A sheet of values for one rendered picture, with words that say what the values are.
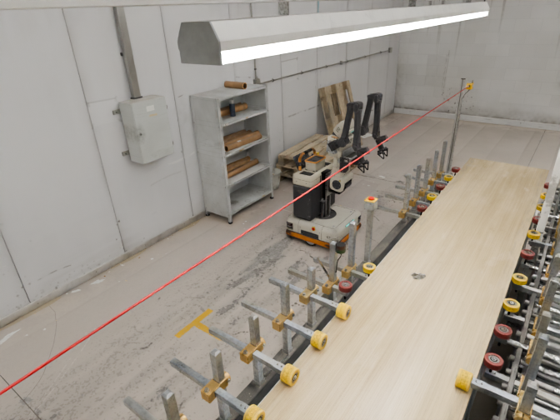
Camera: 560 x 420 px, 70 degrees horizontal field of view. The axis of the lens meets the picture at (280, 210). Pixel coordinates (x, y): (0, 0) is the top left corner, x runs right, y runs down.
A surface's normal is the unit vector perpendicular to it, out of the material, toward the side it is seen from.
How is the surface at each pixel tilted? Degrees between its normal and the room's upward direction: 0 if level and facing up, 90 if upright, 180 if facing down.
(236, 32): 61
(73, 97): 90
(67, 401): 0
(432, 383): 0
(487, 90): 90
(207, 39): 90
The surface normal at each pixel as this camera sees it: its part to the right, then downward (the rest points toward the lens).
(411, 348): -0.04, -0.89
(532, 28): -0.59, 0.39
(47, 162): 0.80, 0.24
